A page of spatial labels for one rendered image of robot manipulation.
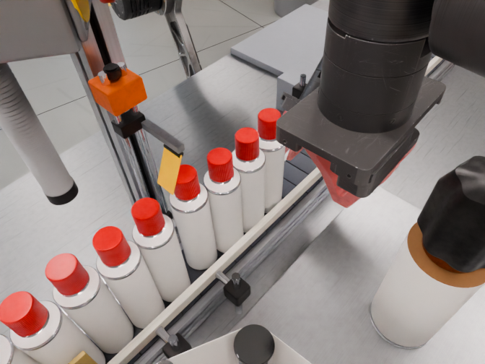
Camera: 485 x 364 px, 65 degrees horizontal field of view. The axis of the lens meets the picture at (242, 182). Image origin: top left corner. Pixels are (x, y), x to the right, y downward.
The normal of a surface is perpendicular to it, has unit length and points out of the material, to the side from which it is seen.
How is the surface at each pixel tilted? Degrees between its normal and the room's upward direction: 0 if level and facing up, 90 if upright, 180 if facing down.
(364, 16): 90
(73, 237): 0
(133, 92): 90
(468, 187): 16
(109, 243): 2
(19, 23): 90
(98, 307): 90
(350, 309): 0
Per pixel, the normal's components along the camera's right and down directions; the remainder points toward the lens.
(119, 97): 0.73, 0.50
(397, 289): -0.94, 0.29
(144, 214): -0.04, -0.68
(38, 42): 0.22, 0.73
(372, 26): -0.43, 0.69
